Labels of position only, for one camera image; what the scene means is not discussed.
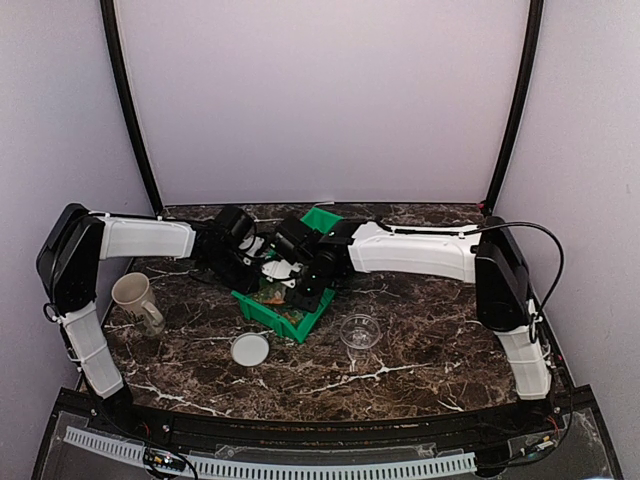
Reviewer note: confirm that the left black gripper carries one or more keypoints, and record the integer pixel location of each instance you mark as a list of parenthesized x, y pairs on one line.
[(250, 283)]

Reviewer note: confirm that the white slotted cable duct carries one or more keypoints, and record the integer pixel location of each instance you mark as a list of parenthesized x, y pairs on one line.
[(246, 463)]

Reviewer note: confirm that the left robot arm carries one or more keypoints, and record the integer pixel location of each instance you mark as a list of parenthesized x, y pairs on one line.
[(68, 266)]

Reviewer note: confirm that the left black frame post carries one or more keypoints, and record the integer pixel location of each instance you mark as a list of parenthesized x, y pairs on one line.
[(128, 109)]

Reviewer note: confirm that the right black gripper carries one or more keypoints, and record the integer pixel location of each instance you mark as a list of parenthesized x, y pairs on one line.
[(306, 303)]

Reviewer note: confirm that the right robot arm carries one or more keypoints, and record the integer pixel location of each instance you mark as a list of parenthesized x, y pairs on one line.
[(486, 256)]

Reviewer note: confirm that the black front rail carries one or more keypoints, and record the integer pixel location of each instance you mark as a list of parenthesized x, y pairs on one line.
[(480, 428)]

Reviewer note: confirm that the white jar lid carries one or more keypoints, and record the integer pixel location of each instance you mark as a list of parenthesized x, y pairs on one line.
[(250, 349)]

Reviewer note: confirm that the beige ceramic mug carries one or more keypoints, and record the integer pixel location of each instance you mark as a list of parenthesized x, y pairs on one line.
[(133, 293)]

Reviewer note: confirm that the clear plastic jar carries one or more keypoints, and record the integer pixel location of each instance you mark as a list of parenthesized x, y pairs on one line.
[(359, 333)]

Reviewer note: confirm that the star gummy candies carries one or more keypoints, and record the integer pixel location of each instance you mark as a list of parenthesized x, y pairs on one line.
[(272, 296)]

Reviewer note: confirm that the green three-compartment bin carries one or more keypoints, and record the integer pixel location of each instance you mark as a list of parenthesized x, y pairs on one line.
[(327, 223)]

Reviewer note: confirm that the black frame post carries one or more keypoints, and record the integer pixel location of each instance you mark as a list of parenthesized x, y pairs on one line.
[(128, 109), (521, 89)]

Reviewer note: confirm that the right black frame post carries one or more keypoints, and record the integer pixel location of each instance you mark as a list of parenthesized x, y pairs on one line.
[(521, 89)]

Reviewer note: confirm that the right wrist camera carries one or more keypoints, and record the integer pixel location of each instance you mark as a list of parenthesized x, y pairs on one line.
[(294, 245)]

